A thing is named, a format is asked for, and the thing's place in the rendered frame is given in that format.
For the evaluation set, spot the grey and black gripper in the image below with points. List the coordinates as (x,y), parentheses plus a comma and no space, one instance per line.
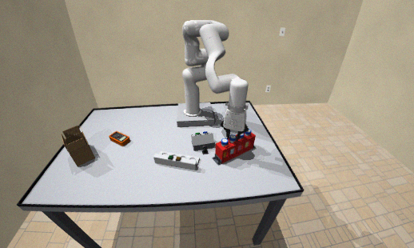
(234,121)

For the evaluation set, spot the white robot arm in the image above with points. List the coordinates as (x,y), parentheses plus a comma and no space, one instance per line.
(212,34)

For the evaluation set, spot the red tube rack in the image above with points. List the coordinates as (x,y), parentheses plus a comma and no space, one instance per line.
(221,149)

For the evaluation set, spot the brown cardboard box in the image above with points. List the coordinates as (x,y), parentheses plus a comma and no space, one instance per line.
(79,151)

